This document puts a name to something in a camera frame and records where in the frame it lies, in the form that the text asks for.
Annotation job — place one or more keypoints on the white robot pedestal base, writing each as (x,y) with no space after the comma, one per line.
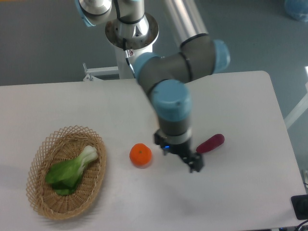
(129,42)

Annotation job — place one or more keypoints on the woven wicker basket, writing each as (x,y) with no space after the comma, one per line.
(65,144)

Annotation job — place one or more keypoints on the blue plastic bag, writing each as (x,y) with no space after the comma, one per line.
(297,9)

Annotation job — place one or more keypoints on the orange tangerine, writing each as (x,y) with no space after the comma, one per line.
(140,155)

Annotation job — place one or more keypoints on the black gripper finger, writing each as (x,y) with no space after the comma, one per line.
(196,162)

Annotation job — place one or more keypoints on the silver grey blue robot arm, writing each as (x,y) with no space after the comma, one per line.
(164,79)

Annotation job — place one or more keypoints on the black device at table edge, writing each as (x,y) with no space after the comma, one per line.
(300,206)

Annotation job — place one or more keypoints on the green bok choy vegetable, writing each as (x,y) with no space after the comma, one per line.
(64,177)

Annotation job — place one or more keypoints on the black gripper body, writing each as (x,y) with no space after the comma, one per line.
(179,145)

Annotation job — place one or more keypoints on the purple sweet potato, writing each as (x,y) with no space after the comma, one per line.
(210,144)

